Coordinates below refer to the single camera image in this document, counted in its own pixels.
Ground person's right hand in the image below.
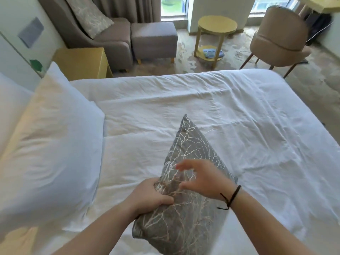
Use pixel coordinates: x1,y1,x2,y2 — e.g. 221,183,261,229
175,159,237,202

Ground person's left hand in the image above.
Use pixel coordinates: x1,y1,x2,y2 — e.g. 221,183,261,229
129,178,175,219

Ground grey branch-patterned cushion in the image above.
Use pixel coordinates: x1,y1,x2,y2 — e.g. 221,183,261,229
132,114,239,255

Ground person's left forearm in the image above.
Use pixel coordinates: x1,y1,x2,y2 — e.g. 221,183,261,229
52,200,141,255

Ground person's right forearm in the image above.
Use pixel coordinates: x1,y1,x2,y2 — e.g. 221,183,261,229
224,186,317,255

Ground white duvet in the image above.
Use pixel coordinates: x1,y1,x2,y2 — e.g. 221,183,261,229
62,68,340,255

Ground large white pillow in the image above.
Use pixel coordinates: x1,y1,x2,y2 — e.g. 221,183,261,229
0,61,106,232
0,73,34,155

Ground blue magazine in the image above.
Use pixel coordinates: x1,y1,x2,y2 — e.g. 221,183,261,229
203,47,225,59

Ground grey square ottoman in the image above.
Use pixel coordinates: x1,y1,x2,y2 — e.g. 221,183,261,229
131,22,178,64

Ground grey upholstered armchair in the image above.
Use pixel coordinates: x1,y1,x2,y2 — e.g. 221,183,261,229
37,0,133,72

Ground yellow bedside cabinet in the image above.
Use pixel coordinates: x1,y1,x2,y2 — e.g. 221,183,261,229
52,47,114,81

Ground round yellow side table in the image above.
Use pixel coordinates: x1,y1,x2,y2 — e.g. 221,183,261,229
194,15,238,69

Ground beige round-back chair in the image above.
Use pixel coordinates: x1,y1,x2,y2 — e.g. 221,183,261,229
239,5,312,79

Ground window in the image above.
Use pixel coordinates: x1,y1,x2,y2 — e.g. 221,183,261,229
161,0,188,18
250,0,294,17

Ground brown curtain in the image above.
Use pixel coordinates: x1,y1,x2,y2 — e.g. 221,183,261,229
90,0,162,24

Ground beige branch-patterned cushion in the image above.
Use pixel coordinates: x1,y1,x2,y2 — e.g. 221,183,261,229
64,0,115,39

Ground yellow desk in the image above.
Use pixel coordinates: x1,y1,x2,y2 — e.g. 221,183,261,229
294,0,340,15

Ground black cord wristband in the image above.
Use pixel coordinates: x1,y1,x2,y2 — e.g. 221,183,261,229
217,185,242,210

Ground green wall sticker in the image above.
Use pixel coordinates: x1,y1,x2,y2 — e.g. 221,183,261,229
29,59,44,72

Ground grey wall panel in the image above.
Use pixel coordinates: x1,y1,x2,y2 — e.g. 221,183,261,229
18,17,45,48

